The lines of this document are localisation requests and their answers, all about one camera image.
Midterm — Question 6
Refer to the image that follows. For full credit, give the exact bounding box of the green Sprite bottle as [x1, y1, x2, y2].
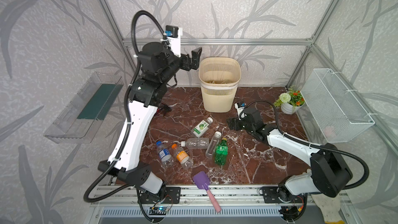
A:
[214, 138, 228, 166]

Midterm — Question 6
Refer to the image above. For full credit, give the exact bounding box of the blue cap water bottle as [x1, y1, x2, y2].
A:
[156, 141, 174, 168]

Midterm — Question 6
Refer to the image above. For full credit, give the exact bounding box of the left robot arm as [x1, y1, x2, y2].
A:
[98, 42, 202, 195]

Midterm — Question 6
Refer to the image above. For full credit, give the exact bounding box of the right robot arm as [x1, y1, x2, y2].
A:
[227, 108, 353, 199]

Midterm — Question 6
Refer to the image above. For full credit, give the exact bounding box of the cream ribbed waste bin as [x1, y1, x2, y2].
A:
[199, 57, 241, 113]

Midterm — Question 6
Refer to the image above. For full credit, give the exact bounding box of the potted artificial flower plant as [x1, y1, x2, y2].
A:
[274, 88, 305, 115]

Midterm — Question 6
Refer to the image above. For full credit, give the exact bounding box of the slim clear bottle white cap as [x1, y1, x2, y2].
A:
[205, 131, 222, 159]

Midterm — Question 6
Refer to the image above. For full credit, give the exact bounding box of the lime drink square bottle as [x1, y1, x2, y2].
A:
[191, 117, 213, 138]

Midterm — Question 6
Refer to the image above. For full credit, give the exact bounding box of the clear crushed bottle lying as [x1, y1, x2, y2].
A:
[181, 138, 209, 149]

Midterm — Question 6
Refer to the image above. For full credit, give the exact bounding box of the orange label bottle left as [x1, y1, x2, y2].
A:
[172, 144, 193, 170]

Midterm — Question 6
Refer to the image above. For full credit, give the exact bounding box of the white work glove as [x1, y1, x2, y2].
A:
[312, 194, 345, 224]

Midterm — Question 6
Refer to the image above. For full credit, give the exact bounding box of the small circuit board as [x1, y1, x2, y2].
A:
[149, 205, 172, 216]

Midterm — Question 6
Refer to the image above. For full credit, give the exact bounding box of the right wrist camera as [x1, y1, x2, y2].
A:
[234, 102, 246, 120]

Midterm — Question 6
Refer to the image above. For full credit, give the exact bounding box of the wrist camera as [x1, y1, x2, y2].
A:
[234, 102, 246, 120]
[165, 26, 183, 57]

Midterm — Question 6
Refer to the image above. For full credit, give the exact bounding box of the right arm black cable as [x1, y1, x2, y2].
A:
[245, 100, 370, 190]

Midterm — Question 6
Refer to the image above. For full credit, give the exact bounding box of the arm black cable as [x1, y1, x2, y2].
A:
[83, 10, 165, 203]
[245, 100, 370, 190]

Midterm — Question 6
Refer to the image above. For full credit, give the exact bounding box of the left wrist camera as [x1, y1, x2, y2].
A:
[165, 26, 183, 57]

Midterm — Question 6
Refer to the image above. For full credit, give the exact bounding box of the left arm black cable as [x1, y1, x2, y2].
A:
[83, 10, 165, 203]

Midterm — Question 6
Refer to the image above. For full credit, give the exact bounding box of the purple spatula pink handle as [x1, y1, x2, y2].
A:
[193, 171, 221, 213]

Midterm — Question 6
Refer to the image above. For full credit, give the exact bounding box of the white wire mesh basket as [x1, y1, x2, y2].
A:
[301, 68, 375, 143]

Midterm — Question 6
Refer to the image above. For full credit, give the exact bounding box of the clear acrylic wall shelf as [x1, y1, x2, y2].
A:
[44, 72, 124, 144]

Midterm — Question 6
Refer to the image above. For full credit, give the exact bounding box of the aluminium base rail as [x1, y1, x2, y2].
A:
[90, 184, 349, 218]

